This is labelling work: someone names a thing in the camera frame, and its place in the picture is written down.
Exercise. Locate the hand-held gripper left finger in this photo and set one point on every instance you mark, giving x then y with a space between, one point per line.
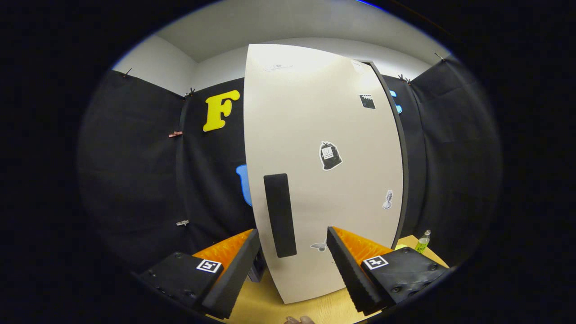
234 274

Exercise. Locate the green plastic bottle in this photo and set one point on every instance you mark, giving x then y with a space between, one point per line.
422 242

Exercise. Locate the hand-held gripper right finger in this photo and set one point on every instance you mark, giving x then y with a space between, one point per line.
348 270

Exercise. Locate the pink clip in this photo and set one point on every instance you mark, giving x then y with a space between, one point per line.
175 134

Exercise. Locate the grey shoe cabinet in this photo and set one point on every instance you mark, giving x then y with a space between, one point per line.
403 148

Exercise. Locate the black backdrop cloth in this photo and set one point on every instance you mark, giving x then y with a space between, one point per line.
135 157

